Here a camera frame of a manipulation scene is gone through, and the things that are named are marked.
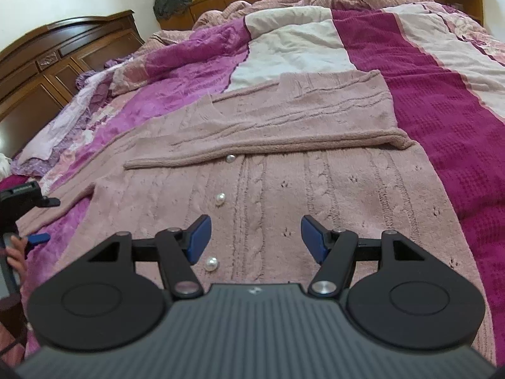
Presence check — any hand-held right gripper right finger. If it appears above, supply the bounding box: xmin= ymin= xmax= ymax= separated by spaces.
xmin=300 ymin=215 xmax=429 ymax=298

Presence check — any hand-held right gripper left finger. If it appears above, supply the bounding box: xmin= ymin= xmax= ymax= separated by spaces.
xmin=87 ymin=215 xmax=212 ymax=299

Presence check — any pink knitted cardigan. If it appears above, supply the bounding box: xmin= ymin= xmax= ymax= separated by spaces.
xmin=24 ymin=69 xmax=496 ymax=364

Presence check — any person's left hand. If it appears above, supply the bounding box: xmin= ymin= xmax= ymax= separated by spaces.
xmin=7 ymin=236 xmax=29 ymax=282

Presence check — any lilac ruffled pillow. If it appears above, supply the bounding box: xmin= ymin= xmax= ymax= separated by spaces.
xmin=12 ymin=57 xmax=131 ymax=176

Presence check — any carved wooden headboard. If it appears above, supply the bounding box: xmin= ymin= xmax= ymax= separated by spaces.
xmin=0 ymin=10 xmax=145 ymax=159

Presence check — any magenta patchwork quilt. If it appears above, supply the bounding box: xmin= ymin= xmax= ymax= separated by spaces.
xmin=0 ymin=2 xmax=505 ymax=324

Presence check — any dark bag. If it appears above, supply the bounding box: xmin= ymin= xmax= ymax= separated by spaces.
xmin=153 ymin=0 xmax=194 ymax=22

